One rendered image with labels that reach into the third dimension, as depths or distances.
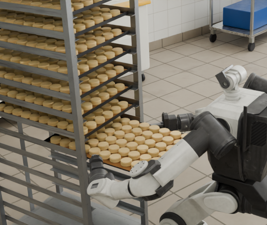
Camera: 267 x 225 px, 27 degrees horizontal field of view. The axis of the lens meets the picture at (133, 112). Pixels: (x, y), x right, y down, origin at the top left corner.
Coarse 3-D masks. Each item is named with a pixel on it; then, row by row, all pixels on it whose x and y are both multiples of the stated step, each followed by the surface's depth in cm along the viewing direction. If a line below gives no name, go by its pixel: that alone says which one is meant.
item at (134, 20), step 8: (136, 0) 250; (136, 8) 251; (136, 16) 252; (136, 24) 254; (136, 32) 255; (136, 40) 256; (136, 56) 260; (136, 64) 262; (136, 72) 264; (136, 80) 266; (136, 96) 270; (136, 112) 273; (144, 200) 294; (144, 208) 296; (144, 216) 299; (144, 224) 301
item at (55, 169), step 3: (51, 168) 326; (54, 168) 326; (57, 168) 325; (60, 168) 323; (54, 171) 323; (57, 171) 323; (60, 171) 323; (63, 171) 322; (66, 171) 321; (69, 171) 320; (63, 174) 320; (66, 174) 320; (69, 174) 319; (72, 174) 319; (75, 174) 318; (72, 177) 316; (75, 177) 316; (78, 177) 316; (135, 198) 294; (138, 198) 294; (141, 198) 294; (141, 201) 291
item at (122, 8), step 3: (96, 6) 262; (99, 6) 261; (102, 6) 260; (105, 6) 259; (108, 6) 258; (111, 6) 257; (114, 6) 256; (117, 6) 255; (120, 6) 254; (111, 9) 258; (120, 9) 255; (123, 9) 254; (126, 9) 253; (129, 9) 252; (132, 9) 251; (129, 12) 252; (132, 12) 251; (126, 15) 251; (129, 15) 250; (132, 15) 250
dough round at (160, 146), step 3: (156, 144) 248; (159, 144) 248; (162, 144) 248; (165, 144) 248; (156, 147) 247; (159, 147) 246; (162, 147) 246; (165, 147) 247; (159, 150) 246; (162, 150) 247
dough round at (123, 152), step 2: (120, 148) 246; (122, 148) 246; (124, 148) 246; (126, 148) 246; (128, 148) 246; (118, 150) 245; (120, 150) 245; (122, 150) 244; (124, 150) 244; (126, 150) 244; (128, 150) 244; (118, 152) 245; (120, 152) 244; (122, 152) 243; (124, 152) 243; (126, 152) 243; (128, 152) 244; (120, 154) 244; (122, 154) 243; (124, 154) 243; (126, 154) 244
